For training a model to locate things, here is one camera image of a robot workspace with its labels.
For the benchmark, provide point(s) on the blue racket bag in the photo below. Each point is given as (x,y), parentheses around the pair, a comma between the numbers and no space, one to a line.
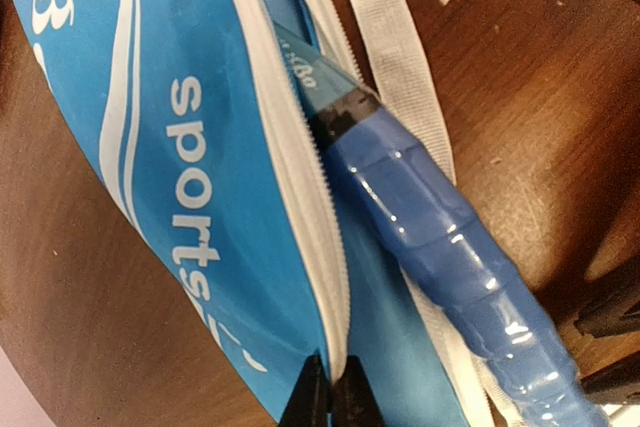
(184,110)

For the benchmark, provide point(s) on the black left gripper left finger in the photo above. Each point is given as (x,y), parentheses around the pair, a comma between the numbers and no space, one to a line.
(308,405)

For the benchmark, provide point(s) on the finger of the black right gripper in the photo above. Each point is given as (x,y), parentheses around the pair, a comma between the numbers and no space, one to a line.
(610,313)

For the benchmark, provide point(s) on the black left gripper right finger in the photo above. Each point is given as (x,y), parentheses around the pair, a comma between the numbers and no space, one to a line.
(353,401)

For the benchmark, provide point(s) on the blue racket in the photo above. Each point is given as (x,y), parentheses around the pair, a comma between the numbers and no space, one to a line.
(435,234)

